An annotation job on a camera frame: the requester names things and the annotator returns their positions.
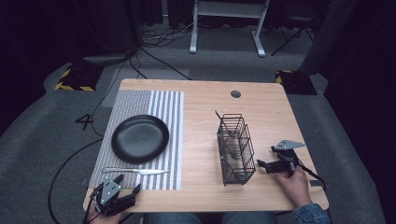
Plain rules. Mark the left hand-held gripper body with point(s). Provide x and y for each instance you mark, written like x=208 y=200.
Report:
x=109 y=199

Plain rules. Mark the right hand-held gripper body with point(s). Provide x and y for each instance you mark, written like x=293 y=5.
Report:
x=288 y=155

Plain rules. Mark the grey metal utensil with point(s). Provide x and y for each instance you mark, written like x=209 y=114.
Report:
x=222 y=122

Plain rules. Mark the person's left hand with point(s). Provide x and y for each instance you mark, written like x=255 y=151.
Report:
x=104 y=218

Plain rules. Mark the person's right hand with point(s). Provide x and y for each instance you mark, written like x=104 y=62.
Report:
x=294 y=188

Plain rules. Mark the silver table knife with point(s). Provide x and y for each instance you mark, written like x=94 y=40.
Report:
x=135 y=171

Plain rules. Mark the black round plate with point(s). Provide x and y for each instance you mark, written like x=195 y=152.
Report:
x=140 y=139

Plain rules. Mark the person's left leg in jeans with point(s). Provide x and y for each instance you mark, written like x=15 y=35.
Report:
x=174 y=218

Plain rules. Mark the person's leg in jeans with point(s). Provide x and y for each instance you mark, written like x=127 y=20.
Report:
x=249 y=218
x=174 y=218

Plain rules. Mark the person's right leg in jeans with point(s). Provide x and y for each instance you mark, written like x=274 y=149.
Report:
x=249 y=218

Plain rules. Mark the dark round table grommet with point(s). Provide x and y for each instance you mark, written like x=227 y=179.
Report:
x=235 y=94

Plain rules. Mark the black yellow striped stand base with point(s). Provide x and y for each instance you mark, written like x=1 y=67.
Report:
x=295 y=82
x=79 y=77

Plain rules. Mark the grey white striped placemat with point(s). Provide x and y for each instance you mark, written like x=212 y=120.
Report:
x=162 y=105

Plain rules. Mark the black tripod stand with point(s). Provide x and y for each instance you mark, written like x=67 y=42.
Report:
x=294 y=32

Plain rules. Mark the grey slanted post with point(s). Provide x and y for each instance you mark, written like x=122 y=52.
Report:
x=327 y=37

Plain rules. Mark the white metal desk frame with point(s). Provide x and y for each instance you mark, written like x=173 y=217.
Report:
x=229 y=11

